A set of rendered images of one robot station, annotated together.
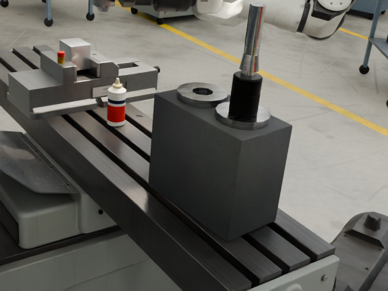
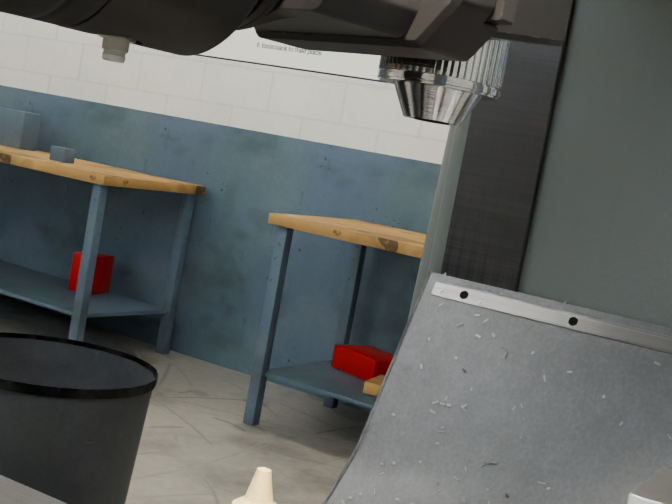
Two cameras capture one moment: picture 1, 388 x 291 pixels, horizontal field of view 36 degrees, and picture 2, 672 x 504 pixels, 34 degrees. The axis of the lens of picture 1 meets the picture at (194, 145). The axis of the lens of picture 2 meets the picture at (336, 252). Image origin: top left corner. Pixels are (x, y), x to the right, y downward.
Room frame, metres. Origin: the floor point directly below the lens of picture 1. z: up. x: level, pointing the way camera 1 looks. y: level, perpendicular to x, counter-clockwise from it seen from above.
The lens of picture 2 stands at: (1.64, 0.04, 1.17)
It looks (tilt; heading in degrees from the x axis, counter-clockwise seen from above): 5 degrees down; 158
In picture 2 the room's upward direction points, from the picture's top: 10 degrees clockwise
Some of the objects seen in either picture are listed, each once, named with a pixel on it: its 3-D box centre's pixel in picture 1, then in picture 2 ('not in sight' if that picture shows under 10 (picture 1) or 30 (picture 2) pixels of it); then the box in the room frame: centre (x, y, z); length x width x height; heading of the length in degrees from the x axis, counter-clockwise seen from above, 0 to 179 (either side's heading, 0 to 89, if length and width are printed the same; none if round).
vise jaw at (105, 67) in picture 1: (95, 61); not in sight; (1.40, 0.26, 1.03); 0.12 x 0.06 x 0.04; 40
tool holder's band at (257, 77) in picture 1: (247, 78); not in sight; (0.91, -0.07, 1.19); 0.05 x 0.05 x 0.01
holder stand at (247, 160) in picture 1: (215, 153); not in sight; (0.94, -0.04, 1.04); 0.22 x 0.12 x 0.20; 43
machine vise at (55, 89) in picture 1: (85, 76); not in sight; (1.39, 0.28, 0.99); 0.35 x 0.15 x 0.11; 130
